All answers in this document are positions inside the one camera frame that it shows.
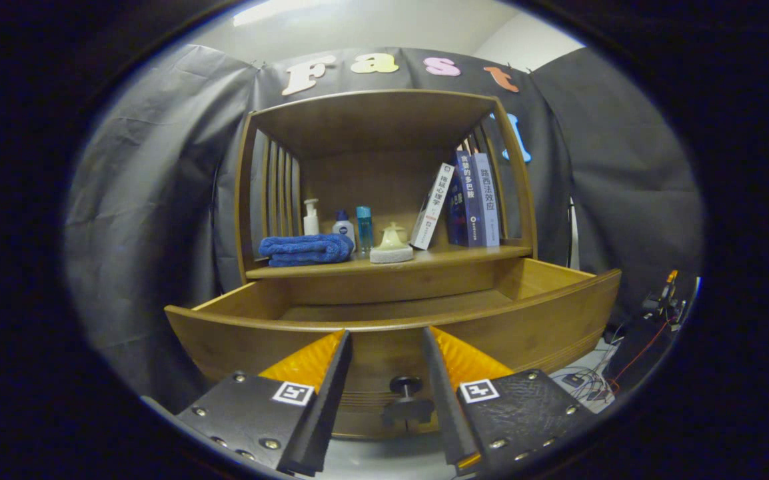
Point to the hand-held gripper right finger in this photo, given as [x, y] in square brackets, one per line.
[451, 413]

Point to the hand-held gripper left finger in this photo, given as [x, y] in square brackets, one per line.
[321, 420]

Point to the wooden drawer with black knob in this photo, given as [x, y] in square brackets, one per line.
[544, 326]

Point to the wooden countertop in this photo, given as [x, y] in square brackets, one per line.
[464, 254]

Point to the wooden cabinet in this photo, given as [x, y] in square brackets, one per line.
[371, 126]

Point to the blue folded towel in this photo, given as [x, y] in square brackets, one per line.
[304, 248]

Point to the white bottle with blue cap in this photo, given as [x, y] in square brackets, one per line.
[343, 228]

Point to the clear blue bottle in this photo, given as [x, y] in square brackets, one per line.
[364, 230]

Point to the white pump bottle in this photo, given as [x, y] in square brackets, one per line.
[311, 223]

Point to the white book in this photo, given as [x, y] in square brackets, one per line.
[432, 206]

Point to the dark blue book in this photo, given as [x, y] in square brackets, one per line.
[468, 200]

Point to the pale blue book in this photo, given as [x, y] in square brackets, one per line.
[489, 200]

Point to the black device with orange tip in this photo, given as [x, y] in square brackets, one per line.
[666, 293]

